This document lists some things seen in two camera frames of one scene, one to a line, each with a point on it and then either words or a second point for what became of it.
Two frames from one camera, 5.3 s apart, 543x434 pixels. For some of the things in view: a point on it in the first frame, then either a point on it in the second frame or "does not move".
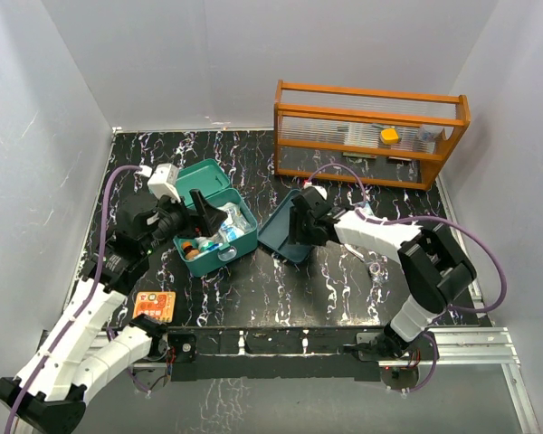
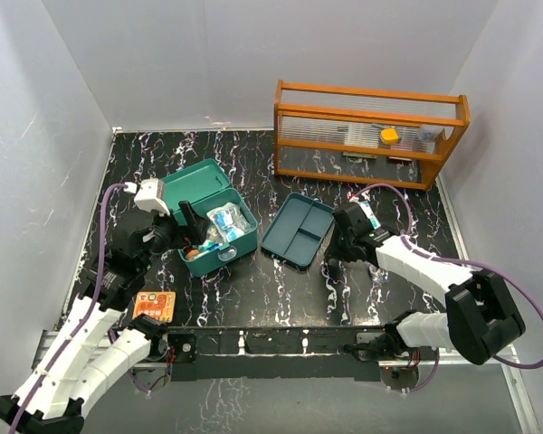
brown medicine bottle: x=190 y=252 does not move
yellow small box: x=389 y=136 does not move
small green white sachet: x=366 y=208 does not move
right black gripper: x=297 y=235 to x=335 y=252
